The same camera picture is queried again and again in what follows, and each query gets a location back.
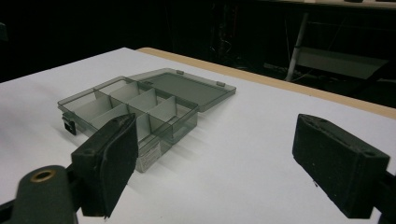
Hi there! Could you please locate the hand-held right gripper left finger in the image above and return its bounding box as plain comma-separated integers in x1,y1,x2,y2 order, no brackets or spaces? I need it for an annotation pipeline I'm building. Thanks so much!
70,113,139,218

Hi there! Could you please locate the clear grey compartment box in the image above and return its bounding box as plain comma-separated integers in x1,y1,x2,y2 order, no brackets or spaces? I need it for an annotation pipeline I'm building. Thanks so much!
57,67,237,174

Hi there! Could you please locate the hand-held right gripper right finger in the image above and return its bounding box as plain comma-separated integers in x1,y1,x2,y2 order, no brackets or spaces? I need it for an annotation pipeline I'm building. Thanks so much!
291,113,391,219

